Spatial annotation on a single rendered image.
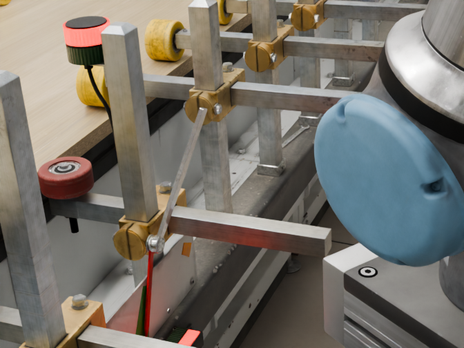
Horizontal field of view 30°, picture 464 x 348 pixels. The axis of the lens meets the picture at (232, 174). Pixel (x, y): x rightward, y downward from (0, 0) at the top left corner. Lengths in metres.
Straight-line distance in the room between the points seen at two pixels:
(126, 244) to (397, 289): 0.55
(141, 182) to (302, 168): 0.64
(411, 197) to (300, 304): 2.03
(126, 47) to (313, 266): 1.69
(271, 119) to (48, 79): 0.44
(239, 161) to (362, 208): 1.39
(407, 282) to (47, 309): 0.45
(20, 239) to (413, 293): 0.45
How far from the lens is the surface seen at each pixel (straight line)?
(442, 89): 0.50
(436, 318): 0.71
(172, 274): 1.29
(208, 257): 1.44
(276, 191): 1.63
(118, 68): 1.12
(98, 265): 1.55
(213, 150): 1.41
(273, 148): 1.66
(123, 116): 1.15
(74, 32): 1.12
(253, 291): 2.30
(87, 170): 1.30
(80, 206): 1.31
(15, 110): 0.92
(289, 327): 2.44
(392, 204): 0.53
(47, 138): 1.44
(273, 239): 1.18
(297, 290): 2.59
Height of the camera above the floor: 1.45
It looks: 26 degrees down
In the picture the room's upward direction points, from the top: 4 degrees counter-clockwise
